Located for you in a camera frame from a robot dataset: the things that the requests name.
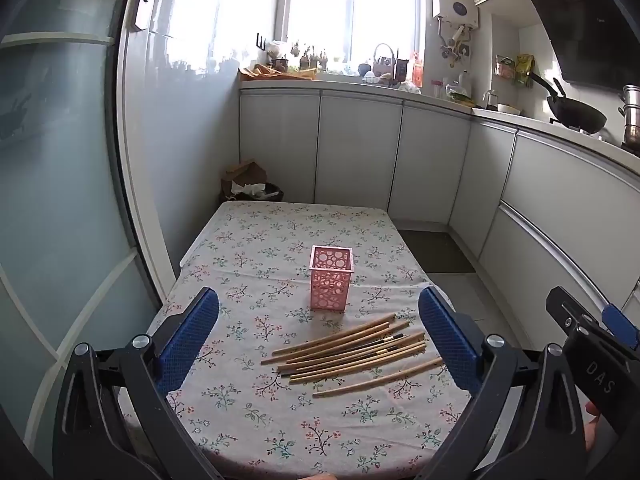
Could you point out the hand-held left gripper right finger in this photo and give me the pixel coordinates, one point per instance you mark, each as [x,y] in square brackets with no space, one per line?
[450,340]

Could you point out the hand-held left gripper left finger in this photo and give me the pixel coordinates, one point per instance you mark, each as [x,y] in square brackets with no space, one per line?
[190,340]

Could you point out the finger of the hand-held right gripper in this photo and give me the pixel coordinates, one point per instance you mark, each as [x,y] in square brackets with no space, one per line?
[565,305]
[620,325]

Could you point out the pile of bamboo chopsticks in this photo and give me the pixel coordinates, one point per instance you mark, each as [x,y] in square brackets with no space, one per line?
[350,347]

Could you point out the pink perforated utensil holder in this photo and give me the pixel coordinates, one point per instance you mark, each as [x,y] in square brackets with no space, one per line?
[330,285]

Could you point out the person's right hand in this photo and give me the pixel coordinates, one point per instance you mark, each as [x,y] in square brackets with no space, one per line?
[592,425]

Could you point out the floral tablecloth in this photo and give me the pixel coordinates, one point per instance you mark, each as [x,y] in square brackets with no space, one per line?
[260,410]

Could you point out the black trash bin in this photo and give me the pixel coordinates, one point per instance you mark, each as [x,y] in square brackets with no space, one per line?
[267,192]

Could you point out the cardboard box with trash bin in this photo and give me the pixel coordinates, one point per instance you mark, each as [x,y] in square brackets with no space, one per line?
[242,172]

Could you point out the black wok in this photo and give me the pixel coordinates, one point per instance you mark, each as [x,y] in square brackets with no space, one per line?
[577,115]

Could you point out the stacked steel pots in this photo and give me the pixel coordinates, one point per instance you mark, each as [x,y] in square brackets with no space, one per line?
[631,115]

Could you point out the white bowl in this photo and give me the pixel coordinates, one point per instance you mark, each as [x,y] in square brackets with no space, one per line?
[509,109]

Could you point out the white kitchen base cabinets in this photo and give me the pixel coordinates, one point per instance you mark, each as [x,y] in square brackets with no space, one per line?
[360,155]

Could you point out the frosted glass sliding door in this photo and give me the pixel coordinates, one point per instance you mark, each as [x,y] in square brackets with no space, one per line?
[60,160]

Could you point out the yellow green hanging packets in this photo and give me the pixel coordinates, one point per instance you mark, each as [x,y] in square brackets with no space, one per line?
[525,70]

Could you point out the white kitchen countertop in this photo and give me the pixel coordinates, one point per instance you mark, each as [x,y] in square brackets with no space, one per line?
[440,101]

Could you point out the red packet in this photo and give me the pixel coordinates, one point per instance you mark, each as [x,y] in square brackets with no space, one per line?
[417,70]

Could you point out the black range hood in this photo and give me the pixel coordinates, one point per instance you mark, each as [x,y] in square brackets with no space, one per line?
[590,25]

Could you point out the dark teapot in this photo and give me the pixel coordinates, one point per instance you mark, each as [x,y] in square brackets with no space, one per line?
[364,70]

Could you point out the small potted plants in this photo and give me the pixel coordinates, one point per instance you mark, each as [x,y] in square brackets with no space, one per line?
[310,60]

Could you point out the kitchen window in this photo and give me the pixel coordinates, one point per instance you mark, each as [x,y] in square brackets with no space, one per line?
[350,5]

